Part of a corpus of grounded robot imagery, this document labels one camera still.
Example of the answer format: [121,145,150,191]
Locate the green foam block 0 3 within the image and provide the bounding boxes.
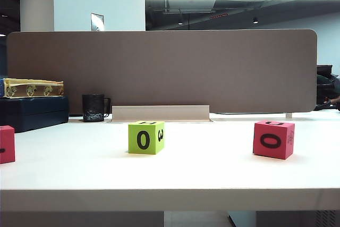
[127,120,165,155]

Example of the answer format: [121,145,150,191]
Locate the red foam block O U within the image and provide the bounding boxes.
[252,120,295,160]

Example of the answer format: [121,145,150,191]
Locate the red foam block T 4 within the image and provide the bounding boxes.
[0,125,16,164]

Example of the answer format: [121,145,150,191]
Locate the brown desk divider panel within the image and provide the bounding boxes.
[6,29,319,114]

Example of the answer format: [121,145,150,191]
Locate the black glass mug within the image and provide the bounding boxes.
[81,94,111,122]

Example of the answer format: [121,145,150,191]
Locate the blue lidded toy box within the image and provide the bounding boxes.
[0,78,65,98]

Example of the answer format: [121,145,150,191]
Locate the dark blue plastic case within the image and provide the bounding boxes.
[0,96,70,133]

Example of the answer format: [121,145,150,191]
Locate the person in dark clothing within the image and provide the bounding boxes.
[316,64,340,112]

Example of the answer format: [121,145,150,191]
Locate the grey perforated cabinet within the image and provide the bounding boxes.
[256,210,340,227]

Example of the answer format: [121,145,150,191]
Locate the beige cable tray flap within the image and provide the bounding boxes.
[112,105,213,122]

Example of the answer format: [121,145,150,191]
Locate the silver wall plate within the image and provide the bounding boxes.
[90,12,105,31]

